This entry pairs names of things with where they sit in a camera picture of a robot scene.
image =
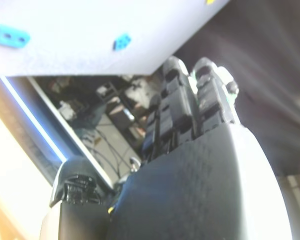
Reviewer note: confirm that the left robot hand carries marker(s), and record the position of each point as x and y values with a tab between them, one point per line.
190	187

